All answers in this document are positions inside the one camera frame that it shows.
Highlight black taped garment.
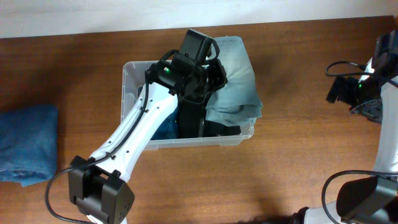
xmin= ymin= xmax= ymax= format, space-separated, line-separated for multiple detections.
xmin=177 ymin=102 xmax=206 ymax=139

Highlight light blue jeans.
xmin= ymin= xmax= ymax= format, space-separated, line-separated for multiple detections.
xmin=206 ymin=36 xmax=262 ymax=126

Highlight dark taped garment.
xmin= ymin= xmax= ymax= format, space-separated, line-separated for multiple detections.
xmin=203 ymin=120 xmax=241 ymax=137

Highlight teal taped shirt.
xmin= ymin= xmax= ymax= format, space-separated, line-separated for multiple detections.
xmin=151 ymin=108 xmax=179 ymax=140

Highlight dark blue jeans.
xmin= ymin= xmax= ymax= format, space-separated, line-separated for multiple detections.
xmin=1 ymin=105 xmax=58 ymax=187

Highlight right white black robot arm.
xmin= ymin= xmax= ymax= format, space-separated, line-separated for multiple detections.
xmin=281 ymin=30 xmax=397 ymax=224

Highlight clear plastic storage container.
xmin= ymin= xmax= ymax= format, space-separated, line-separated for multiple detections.
xmin=121 ymin=61 xmax=254 ymax=150

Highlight right black cable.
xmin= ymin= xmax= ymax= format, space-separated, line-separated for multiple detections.
xmin=321 ymin=60 xmax=398 ymax=224

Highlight black cable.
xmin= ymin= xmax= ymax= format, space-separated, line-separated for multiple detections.
xmin=321 ymin=60 xmax=398 ymax=224
xmin=44 ymin=49 xmax=175 ymax=224

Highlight left black cable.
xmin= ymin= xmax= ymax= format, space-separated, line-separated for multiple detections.
xmin=44 ymin=49 xmax=175 ymax=224

